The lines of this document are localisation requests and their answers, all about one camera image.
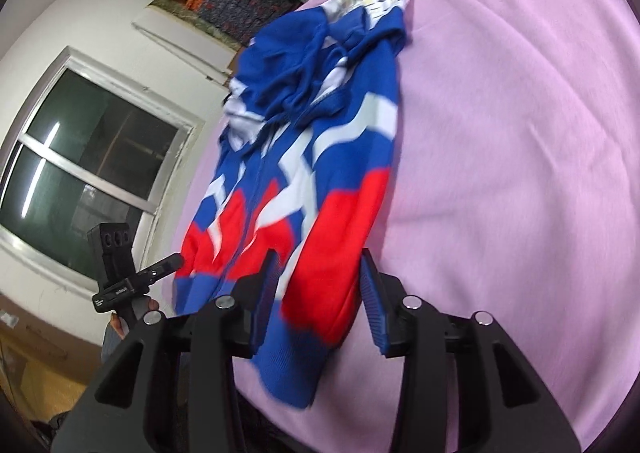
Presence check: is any white board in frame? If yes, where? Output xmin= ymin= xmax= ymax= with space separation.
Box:
xmin=131 ymin=5 xmax=242 ymax=80

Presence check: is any pink printed blanket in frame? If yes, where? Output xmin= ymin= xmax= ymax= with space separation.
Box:
xmin=175 ymin=0 xmax=640 ymax=453

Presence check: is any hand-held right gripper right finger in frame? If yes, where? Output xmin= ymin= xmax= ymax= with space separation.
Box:
xmin=360 ymin=247 xmax=577 ymax=453

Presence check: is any sliding glass window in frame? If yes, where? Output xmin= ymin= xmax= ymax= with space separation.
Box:
xmin=0 ymin=46 xmax=207 ymax=291

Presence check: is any stack of dark patterned boxes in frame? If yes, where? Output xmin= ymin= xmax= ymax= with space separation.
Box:
xmin=199 ymin=0 xmax=302 ymax=52

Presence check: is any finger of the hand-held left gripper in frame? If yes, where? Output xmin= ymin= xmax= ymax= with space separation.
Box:
xmin=142 ymin=253 xmax=185 ymax=285

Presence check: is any green patterned board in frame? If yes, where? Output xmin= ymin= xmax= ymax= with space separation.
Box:
xmin=149 ymin=0 xmax=247 ymax=53

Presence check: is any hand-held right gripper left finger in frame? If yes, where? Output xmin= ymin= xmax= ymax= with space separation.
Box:
xmin=50 ymin=248 xmax=282 ymax=453

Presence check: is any blue red white hooded jacket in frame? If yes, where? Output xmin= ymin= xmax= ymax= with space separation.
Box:
xmin=172 ymin=0 xmax=417 ymax=409

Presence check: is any person's left hand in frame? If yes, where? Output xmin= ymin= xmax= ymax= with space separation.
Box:
xmin=110 ymin=297 xmax=161 ymax=340

